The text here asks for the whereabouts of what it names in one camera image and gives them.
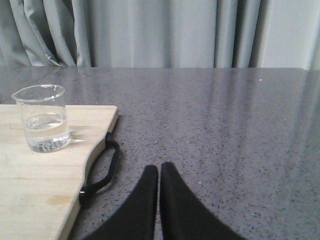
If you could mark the clear glass beaker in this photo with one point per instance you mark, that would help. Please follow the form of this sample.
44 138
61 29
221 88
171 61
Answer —
44 117

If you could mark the grey curtain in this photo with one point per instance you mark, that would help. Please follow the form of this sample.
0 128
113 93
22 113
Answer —
161 33

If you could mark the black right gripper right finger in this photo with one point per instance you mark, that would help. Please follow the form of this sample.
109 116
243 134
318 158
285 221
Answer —
183 216

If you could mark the wooden cutting board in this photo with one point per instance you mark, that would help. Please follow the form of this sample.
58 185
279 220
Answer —
39 192

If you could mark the black board strap handle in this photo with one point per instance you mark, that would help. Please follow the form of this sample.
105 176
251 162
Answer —
88 191

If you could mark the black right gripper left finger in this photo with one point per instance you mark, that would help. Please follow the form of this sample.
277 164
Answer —
135 218

